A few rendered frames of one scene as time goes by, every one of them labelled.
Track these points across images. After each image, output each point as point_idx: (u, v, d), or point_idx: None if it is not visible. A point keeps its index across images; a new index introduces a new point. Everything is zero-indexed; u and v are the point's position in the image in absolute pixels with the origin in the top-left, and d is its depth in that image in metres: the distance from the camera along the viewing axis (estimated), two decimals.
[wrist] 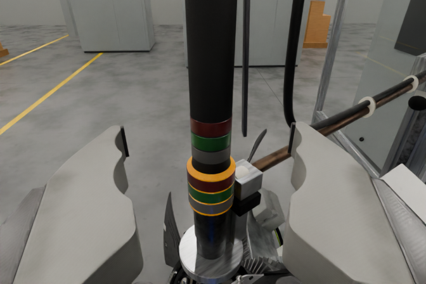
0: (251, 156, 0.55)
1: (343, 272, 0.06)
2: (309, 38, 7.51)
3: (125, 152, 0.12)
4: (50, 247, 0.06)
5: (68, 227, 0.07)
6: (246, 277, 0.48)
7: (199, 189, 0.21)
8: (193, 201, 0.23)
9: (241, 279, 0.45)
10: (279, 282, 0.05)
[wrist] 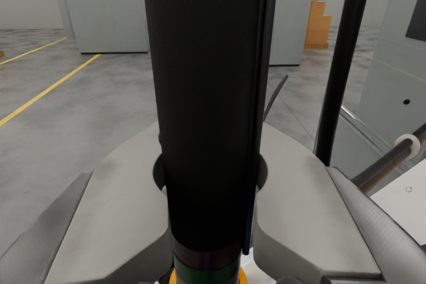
0: (267, 111, 0.38)
1: (313, 264, 0.06)
2: (310, 39, 7.41)
3: None
4: (89, 231, 0.07)
5: (107, 215, 0.07)
6: None
7: None
8: None
9: None
10: (279, 282, 0.05)
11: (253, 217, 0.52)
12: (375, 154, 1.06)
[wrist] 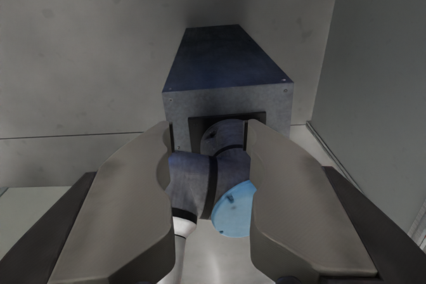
0: None
1: (310, 264, 0.06)
2: None
3: (171, 148, 0.12)
4: (93, 231, 0.07)
5: (111, 214, 0.07)
6: None
7: None
8: None
9: None
10: (279, 282, 0.05)
11: None
12: None
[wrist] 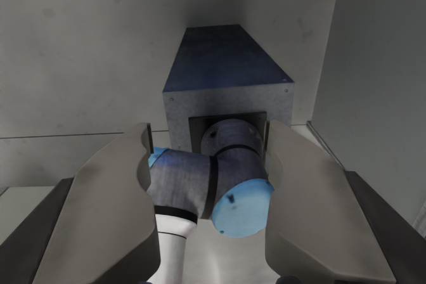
0: None
1: (325, 267, 0.06)
2: None
3: (150, 149, 0.12)
4: (73, 237, 0.06)
5: (92, 219, 0.07)
6: None
7: None
8: None
9: None
10: (279, 282, 0.05)
11: None
12: None
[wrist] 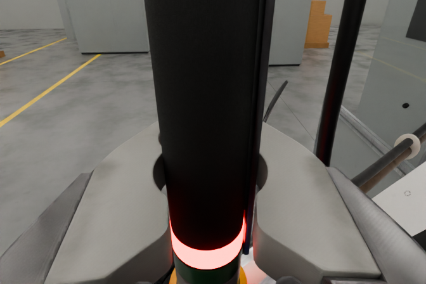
0: None
1: (313, 264, 0.06)
2: (310, 38, 7.40)
3: None
4: (89, 231, 0.07)
5: (107, 215, 0.07)
6: None
7: None
8: None
9: None
10: (279, 282, 0.05)
11: (253, 220, 0.53)
12: (375, 156, 1.07)
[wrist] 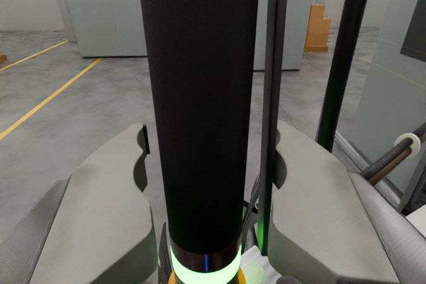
0: None
1: (328, 267, 0.06)
2: (310, 42, 7.46)
3: (146, 149, 0.12)
4: (70, 239, 0.06)
5: (88, 220, 0.07)
6: None
7: None
8: None
9: None
10: (279, 282, 0.05)
11: None
12: None
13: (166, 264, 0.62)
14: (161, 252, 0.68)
